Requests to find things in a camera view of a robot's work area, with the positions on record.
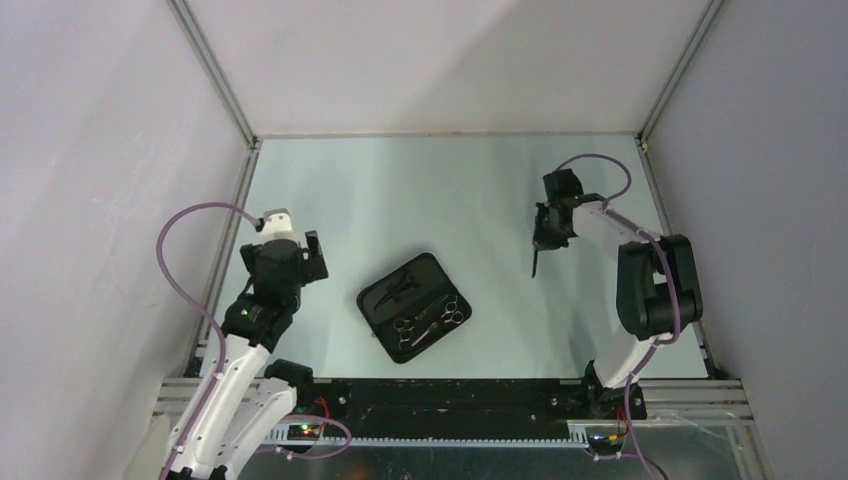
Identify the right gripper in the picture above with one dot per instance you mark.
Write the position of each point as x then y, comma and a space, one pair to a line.
541, 240

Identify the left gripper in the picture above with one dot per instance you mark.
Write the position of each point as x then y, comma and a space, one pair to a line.
312, 268

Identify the silver thinning scissors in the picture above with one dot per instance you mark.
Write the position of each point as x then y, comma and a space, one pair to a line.
408, 335

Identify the black zip tool case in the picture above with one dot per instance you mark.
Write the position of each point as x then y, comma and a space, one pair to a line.
434, 283

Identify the silver cutting scissors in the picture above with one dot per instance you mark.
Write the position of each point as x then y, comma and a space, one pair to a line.
443, 310

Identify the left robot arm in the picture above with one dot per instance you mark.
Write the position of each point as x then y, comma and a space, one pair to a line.
245, 394

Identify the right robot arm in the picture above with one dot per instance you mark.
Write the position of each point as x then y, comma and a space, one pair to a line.
657, 287

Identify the left controller board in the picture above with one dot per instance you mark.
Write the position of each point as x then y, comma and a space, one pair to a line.
305, 432

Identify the controller board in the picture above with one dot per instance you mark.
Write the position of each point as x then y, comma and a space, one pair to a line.
602, 441
305, 432

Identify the right controller board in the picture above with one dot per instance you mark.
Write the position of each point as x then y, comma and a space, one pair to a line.
602, 441

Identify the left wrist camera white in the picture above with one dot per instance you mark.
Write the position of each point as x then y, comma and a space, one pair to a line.
277, 225

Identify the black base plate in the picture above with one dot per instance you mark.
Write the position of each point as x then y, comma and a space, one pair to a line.
463, 409

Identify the aluminium front rail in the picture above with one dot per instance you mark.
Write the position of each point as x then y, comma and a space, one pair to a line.
669, 403

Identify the aluminium corner frame post right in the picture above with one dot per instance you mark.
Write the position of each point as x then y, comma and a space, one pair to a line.
703, 27

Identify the aluminium corner frame post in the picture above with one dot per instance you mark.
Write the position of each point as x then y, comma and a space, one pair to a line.
209, 63
703, 27

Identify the aluminium corner frame post left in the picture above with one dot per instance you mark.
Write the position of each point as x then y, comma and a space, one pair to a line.
209, 63

